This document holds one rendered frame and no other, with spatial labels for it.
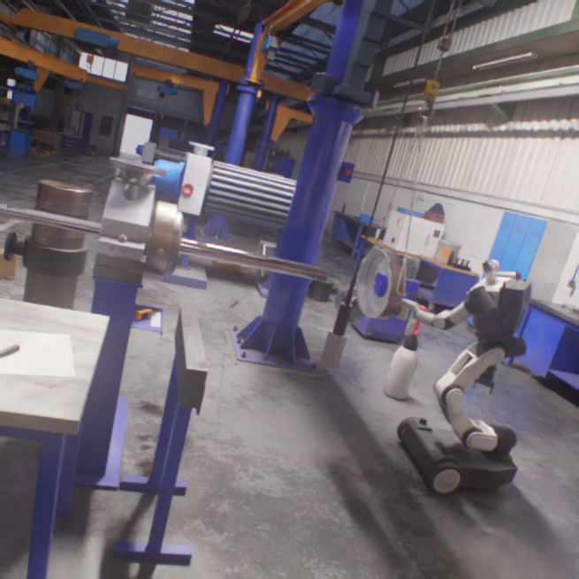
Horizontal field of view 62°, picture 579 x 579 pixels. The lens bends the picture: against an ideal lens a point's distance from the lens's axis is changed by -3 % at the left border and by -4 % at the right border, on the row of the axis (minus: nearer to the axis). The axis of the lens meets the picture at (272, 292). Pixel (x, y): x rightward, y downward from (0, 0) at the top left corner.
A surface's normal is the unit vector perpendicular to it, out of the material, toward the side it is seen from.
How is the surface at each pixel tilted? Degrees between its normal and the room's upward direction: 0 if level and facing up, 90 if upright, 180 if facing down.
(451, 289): 90
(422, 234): 90
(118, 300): 90
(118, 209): 45
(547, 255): 90
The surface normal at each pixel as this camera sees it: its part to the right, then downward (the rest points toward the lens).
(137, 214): 0.32, -0.46
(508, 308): -0.64, 0.26
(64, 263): 0.59, 0.33
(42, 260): 0.06, 0.26
